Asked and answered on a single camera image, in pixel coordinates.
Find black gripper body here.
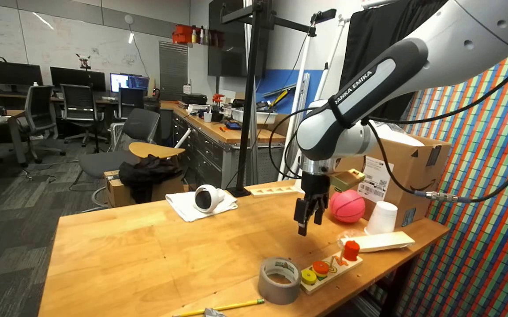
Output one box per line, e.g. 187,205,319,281
296,171,334,207

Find wooden peg hole board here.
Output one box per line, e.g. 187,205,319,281
244,180,307,200

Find red stacking cylinder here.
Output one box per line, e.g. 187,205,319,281
342,240,362,263

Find white paper cup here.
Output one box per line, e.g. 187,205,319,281
364,200,401,238

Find clear plastic bag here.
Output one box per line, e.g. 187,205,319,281
376,122,423,148

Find white tripod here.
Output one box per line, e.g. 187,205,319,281
275,23,349,185

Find large cardboard shipping box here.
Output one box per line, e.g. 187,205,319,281
330,120,453,229

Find blue board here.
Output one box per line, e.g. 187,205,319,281
254,67,326,119

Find yellow pencil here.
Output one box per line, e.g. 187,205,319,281
171,298,266,317

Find wooden workbench with drawers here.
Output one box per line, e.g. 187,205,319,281
159,99,288,192

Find white cloth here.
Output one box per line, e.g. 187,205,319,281
164,189,240,224

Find round wooden stool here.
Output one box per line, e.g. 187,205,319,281
127,140,187,163

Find black hanging cloth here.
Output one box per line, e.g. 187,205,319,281
341,0,452,124

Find small cardboard box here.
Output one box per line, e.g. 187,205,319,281
102,168,192,210

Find grey office chair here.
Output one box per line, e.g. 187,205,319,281
78,108,164,182

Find red storage bins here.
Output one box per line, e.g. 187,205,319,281
171,23,210,48

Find lit computer monitor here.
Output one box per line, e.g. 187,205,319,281
110,73,150,97

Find black office chair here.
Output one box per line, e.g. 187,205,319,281
23,85,69,164
58,83,108,152

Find dark computer monitor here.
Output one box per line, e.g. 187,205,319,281
0,57,44,89
50,66,108,92

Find orange stacking ring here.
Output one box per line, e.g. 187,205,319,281
312,259,332,279

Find yellow stacking ring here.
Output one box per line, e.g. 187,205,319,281
300,268,319,288

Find grey duct tape roll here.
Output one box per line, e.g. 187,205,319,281
258,256,304,307

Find black camera stand pole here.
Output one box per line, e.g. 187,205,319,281
221,0,321,200

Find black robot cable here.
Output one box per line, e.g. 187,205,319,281
364,50,508,207

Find multicolour woven wall panel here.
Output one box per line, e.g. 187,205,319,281
392,38,508,317

